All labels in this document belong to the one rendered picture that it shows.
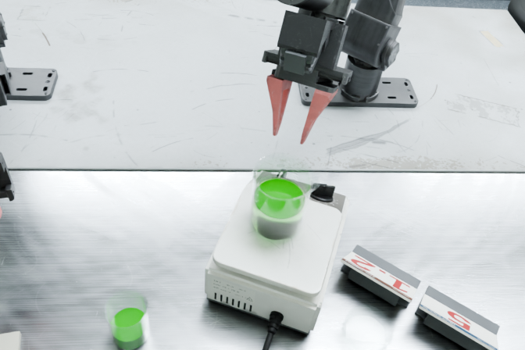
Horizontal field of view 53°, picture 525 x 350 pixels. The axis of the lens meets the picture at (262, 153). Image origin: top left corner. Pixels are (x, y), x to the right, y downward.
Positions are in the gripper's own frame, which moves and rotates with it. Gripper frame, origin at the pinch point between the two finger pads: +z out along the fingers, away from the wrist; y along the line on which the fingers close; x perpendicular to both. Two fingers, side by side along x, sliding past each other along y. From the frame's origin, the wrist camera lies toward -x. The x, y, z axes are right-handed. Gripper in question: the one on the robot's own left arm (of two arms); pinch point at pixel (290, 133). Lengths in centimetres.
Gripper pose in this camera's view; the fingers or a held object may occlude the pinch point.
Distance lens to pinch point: 66.1
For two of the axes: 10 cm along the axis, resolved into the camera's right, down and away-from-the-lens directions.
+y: 9.4, 2.9, -1.8
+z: -2.4, 9.3, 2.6
